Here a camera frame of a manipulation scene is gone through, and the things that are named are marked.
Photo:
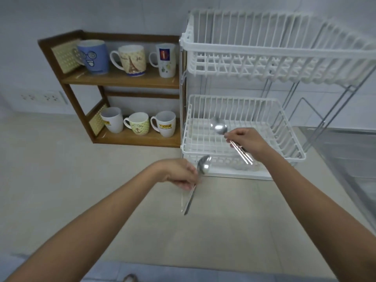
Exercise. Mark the metal spoon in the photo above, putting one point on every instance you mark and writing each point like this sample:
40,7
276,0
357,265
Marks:
204,165
220,128

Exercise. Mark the white drip tray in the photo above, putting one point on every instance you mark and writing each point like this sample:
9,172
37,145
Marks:
235,171

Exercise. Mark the person's left forearm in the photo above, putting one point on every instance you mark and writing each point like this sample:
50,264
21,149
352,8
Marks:
97,229

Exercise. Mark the person's left hand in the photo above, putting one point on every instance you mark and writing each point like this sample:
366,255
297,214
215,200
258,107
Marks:
176,173

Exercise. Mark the person's right hand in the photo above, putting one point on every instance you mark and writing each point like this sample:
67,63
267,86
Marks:
249,142

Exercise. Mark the stainless steel sink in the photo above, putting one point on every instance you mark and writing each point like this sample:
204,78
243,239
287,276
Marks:
346,155

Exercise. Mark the person's foot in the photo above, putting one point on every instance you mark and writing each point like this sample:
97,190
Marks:
130,278

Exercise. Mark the person's right forearm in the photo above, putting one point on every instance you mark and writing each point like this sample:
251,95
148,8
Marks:
317,214

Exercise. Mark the white mug blue red logo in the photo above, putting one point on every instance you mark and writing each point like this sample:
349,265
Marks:
167,63

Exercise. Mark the green patterned anchor mug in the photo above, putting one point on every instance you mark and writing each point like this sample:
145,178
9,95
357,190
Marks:
138,124

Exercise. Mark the wooden shelf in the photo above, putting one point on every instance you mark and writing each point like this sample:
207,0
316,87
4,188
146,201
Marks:
132,80

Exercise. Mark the beige Paris Eiffel mug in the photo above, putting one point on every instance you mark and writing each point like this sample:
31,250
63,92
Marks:
133,60

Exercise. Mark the white two-tier dish rack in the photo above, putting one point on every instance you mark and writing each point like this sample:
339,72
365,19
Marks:
264,52

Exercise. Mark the blue cartoon face mug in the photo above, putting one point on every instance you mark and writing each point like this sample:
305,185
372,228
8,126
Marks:
95,58

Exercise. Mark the white power socket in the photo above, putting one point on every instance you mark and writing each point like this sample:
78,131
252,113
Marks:
52,98
28,97

